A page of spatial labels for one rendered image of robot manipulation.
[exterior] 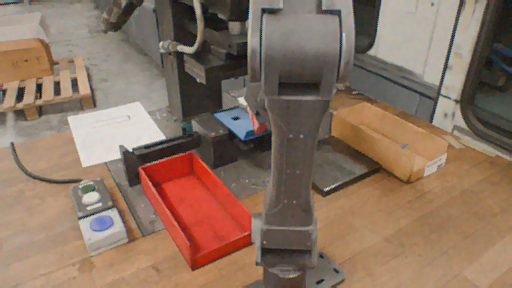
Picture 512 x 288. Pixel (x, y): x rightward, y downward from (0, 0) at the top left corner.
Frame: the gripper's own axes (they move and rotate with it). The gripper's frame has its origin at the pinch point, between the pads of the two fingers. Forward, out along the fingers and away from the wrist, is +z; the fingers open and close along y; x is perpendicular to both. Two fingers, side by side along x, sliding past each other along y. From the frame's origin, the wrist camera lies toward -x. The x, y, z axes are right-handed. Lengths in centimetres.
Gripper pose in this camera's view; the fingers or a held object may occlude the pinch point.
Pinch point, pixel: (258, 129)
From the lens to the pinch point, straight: 78.4
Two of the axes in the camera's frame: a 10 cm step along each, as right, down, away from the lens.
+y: -4.6, -8.0, 3.8
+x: -8.4, 2.7, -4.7
